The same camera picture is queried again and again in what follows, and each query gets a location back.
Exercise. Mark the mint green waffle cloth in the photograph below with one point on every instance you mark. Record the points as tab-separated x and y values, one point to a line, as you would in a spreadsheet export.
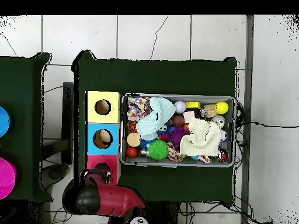
151	121

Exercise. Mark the colourful dotted cloth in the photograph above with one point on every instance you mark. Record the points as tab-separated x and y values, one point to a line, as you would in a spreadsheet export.
136	108

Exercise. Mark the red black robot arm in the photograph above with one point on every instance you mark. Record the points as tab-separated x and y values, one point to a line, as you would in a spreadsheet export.
116	198

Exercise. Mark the silver mesh bin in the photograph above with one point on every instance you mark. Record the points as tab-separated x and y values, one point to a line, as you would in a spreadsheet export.
140	161

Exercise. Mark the wooden box with three holes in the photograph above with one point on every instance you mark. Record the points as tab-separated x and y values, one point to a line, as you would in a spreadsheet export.
92	130

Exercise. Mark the green puffer ball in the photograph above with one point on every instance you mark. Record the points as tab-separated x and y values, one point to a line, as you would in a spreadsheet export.
158	149

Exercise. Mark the brown toy football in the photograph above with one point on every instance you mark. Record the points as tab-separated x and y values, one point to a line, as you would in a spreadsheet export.
178	120

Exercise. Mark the purple spiky ball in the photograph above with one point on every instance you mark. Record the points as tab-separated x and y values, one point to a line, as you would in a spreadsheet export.
177	136

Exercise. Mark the white baseball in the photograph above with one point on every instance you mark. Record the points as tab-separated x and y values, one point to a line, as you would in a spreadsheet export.
180	106

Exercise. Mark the dark green table cloth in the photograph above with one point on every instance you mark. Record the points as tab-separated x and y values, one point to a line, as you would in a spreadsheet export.
151	77
23	93

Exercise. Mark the cream waffle cloth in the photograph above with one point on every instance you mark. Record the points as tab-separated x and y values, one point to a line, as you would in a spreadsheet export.
201	140

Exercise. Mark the yellow ball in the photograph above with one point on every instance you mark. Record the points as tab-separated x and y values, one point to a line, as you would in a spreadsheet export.
221	107

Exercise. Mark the small soccer ball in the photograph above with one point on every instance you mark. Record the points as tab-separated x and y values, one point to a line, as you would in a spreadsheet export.
223	135

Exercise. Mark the black upright panel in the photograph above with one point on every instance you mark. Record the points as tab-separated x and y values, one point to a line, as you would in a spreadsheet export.
67	116

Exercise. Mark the blue round container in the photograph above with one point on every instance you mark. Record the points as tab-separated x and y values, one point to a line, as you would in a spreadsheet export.
4	121

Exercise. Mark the magenta round container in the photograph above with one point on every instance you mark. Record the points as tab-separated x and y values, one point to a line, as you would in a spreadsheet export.
6	178

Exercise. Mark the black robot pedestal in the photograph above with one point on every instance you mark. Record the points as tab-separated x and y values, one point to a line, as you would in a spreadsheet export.
163	214

